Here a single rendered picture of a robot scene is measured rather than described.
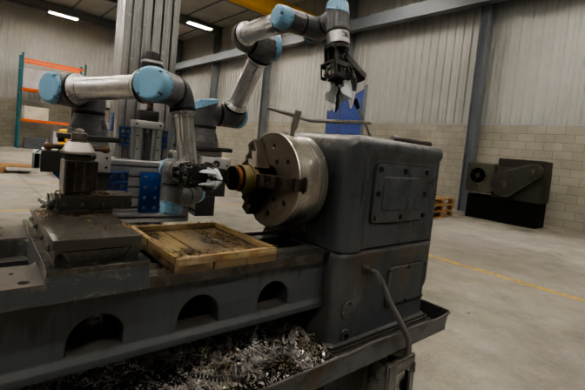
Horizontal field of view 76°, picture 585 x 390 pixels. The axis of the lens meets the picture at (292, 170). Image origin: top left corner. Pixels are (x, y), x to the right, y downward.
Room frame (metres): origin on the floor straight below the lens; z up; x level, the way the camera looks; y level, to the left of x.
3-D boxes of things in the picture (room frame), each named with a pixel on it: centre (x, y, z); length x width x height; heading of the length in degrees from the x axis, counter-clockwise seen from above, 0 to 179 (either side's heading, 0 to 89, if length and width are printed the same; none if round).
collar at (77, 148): (0.95, 0.55, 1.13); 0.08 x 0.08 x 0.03
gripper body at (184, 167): (1.18, 0.31, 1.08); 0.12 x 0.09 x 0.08; 40
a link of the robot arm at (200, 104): (1.84, 0.45, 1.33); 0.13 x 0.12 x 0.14; 125
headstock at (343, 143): (1.55, -0.26, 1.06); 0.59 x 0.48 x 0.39; 130
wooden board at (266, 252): (1.09, 0.25, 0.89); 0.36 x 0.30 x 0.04; 40
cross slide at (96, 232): (0.90, 0.51, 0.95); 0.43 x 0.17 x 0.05; 40
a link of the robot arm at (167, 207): (1.32, 0.41, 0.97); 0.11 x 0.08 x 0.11; 165
